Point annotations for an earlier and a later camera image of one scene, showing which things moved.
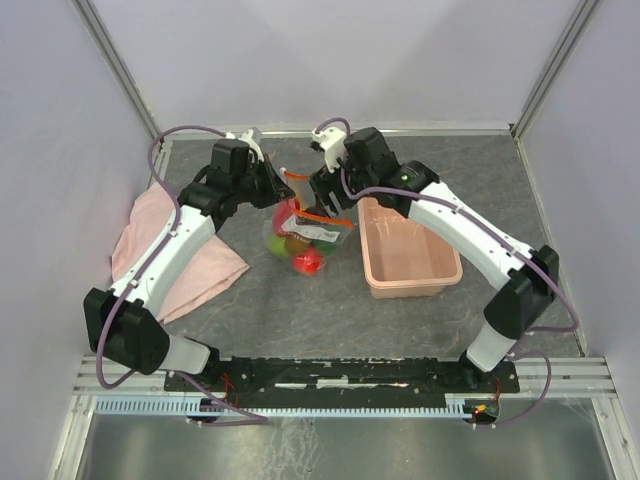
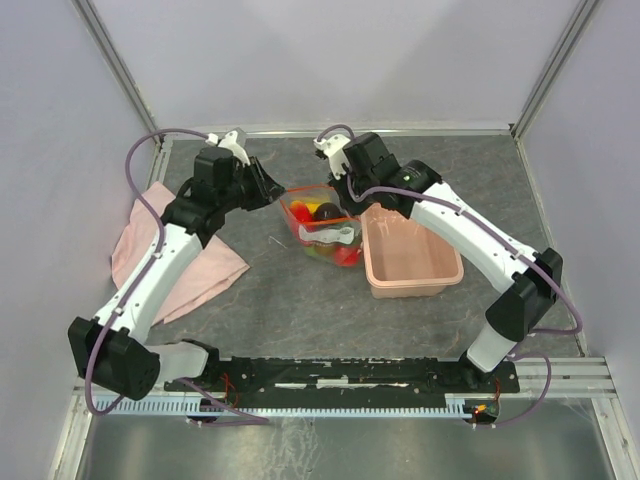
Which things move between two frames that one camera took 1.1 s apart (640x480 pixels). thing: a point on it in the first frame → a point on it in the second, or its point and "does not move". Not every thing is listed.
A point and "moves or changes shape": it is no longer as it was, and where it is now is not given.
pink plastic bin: x=402 y=258 does not move
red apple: x=308 y=263 → x=347 y=256
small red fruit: x=282 y=211 → x=300 y=211
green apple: x=277 y=245 → x=310 y=251
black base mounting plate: x=343 y=375 does not move
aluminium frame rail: x=388 y=133 does not move
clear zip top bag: x=301 y=233 moves or changes shape
